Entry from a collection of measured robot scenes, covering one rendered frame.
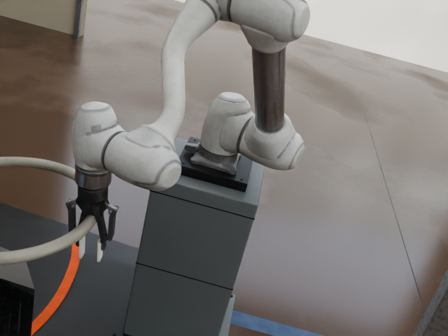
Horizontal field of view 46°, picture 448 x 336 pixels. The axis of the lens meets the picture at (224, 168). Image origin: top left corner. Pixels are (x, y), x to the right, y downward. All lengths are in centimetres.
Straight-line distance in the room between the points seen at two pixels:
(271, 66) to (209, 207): 63
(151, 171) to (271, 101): 64
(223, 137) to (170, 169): 80
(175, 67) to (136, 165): 30
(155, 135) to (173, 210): 82
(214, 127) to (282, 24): 65
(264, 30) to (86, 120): 52
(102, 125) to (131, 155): 11
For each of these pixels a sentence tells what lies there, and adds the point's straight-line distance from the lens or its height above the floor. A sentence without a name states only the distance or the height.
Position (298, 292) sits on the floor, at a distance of 290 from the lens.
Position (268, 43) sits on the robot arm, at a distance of 146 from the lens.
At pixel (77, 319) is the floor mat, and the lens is 244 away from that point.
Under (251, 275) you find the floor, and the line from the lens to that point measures 290.
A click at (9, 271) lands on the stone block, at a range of 164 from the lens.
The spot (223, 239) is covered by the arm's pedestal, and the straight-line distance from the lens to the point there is 200.
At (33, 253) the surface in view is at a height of 93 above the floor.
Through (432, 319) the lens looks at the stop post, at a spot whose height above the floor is 61.
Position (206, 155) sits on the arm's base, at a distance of 198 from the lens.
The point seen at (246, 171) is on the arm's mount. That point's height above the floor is 84.
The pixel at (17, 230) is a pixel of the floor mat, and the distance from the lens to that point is 292.
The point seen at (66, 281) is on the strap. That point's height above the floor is 2.
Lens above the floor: 173
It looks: 26 degrees down
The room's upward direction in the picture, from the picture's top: 15 degrees clockwise
